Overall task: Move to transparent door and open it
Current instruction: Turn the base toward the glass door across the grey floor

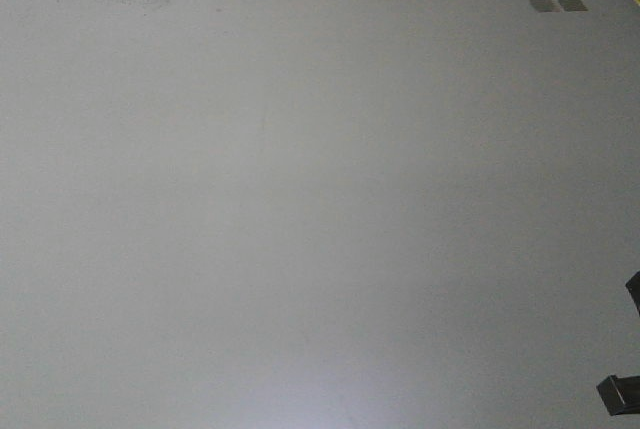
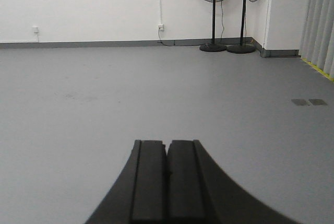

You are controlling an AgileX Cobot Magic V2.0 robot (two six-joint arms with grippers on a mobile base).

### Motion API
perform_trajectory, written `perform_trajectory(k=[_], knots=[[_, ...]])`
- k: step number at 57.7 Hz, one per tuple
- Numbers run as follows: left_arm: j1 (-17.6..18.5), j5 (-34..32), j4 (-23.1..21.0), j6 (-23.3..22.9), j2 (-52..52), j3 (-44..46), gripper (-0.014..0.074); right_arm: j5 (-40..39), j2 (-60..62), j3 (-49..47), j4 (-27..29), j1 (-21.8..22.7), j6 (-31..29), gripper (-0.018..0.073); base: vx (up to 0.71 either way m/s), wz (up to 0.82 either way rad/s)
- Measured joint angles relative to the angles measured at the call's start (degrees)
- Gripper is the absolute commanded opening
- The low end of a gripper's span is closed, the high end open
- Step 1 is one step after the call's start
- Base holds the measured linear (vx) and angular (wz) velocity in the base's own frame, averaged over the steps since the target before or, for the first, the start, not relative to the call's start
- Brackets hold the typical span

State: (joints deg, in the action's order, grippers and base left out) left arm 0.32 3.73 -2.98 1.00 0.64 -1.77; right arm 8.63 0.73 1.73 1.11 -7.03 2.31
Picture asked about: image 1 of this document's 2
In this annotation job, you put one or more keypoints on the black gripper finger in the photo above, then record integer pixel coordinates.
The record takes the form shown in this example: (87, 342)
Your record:
(620, 396)
(633, 287)

